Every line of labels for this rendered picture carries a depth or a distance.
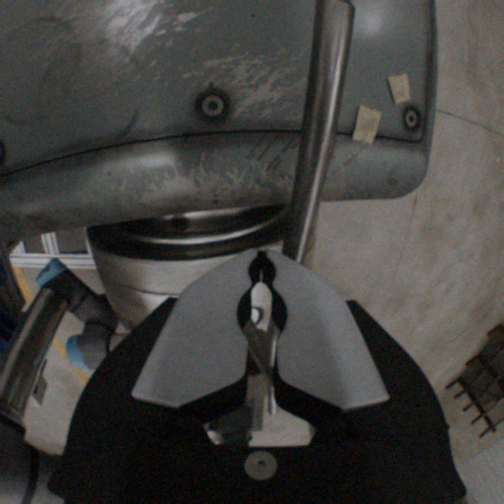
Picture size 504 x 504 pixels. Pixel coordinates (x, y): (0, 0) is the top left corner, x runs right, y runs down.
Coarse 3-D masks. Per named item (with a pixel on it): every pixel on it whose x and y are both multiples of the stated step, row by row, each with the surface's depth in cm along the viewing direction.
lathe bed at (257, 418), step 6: (264, 396) 107; (246, 402) 110; (252, 402) 113; (258, 402) 110; (240, 408) 115; (246, 408) 113; (252, 408) 117; (258, 408) 113; (252, 414) 121; (258, 414) 118; (252, 420) 126; (258, 420) 122; (252, 426) 131; (258, 426) 127
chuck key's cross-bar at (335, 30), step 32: (320, 0) 5; (320, 32) 5; (352, 32) 5; (320, 64) 6; (320, 96) 7; (320, 128) 8; (320, 160) 8; (320, 192) 10; (288, 224) 11; (288, 256) 12
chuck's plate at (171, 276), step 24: (264, 216) 29; (96, 240) 25; (120, 240) 26; (144, 240) 26; (168, 240) 25; (192, 240) 25; (216, 240) 25; (240, 240) 26; (264, 240) 26; (312, 240) 30; (96, 264) 26; (120, 264) 22; (144, 264) 22; (168, 264) 21; (192, 264) 21; (216, 264) 22; (144, 288) 23; (168, 288) 23
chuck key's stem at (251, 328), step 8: (248, 328) 25; (256, 328) 25; (248, 336) 24; (256, 336) 23; (264, 336) 23; (248, 344) 23; (256, 344) 22; (264, 344) 22; (256, 352) 22; (264, 352) 22; (256, 360) 22; (264, 360) 21; (264, 368) 21; (272, 368) 20; (264, 376) 21; (272, 376) 20; (272, 384) 19
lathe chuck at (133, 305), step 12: (312, 252) 31; (312, 264) 34; (108, 288) 27; (120, 288) 25; (132, 288) 24; (264, 288) 25; (120, 300) 26; (132, 300) 25; (144, 300) 24; (156, 300) 24; (252, 300) 25; (264, 300) 26; (120, 312) 28; (132, 312) 26; (144, 312) 25; (264, 312) 27; (264, 324) 28
